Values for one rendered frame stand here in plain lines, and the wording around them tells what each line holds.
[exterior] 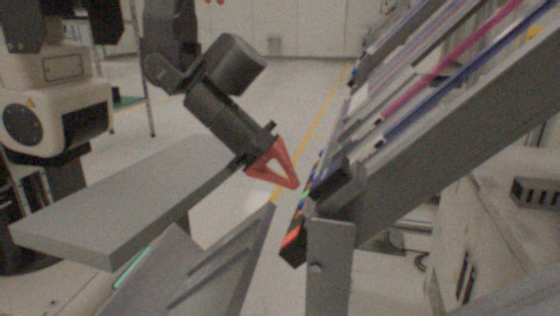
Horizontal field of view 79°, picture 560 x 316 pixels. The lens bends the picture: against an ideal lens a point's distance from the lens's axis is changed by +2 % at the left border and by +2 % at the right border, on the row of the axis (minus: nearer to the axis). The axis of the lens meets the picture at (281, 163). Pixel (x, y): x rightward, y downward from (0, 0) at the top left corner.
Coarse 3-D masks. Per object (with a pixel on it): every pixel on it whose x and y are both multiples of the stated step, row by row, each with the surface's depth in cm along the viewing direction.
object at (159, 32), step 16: (160, 0) 44; (176, 0) 43; (192, 0) 46; (144, 16) 44; (160, 16) 44; (176, 16) 44; (192, 16) 47; (144, 32) 45; (160, 32) 44; (176, 32) 44; (192, 32) 47; (144, 48) 45; (160, 48) 45; (176, 48) 44; (192, 48) 49; (176, 64) 45
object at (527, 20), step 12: (552, 0) 34; (528, 12) 36; (540, 12) 35; (516, 24) 36; (528, 24) 36; (504, 36) 36; (516, 36) 36; (492, 48) 37; (480, 60) 38; (456, 72) 40; (468, 72) 39; (444, 84) 40; (456, 84) 39; (432, 96) 40; (420, 108) 41; (408, 120) 42; (384, 132) 44; (396, 132) 43
